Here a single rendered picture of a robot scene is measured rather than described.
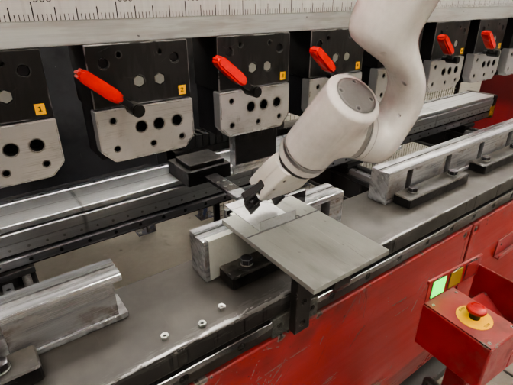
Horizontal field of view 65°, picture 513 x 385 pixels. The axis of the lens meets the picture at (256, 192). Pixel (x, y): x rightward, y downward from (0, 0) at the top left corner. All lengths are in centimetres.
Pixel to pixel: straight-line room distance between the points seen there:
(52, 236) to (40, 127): 41
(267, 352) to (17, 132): 60
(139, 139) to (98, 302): 29
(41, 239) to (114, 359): 35
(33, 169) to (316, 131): 38
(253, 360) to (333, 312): 23
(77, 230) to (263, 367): 50
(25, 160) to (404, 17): 50
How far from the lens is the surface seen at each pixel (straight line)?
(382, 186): 116
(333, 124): 56
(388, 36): 54
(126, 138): 63
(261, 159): 82
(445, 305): 102
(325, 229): 77
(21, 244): 96
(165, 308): 80
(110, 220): 98
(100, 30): 60
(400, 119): 61
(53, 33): 59
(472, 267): 110
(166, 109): 64
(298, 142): 61
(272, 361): 92
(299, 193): 91
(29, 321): 74
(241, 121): 72
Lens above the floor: 140
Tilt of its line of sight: 26 degrees down
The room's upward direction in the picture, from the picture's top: straight up
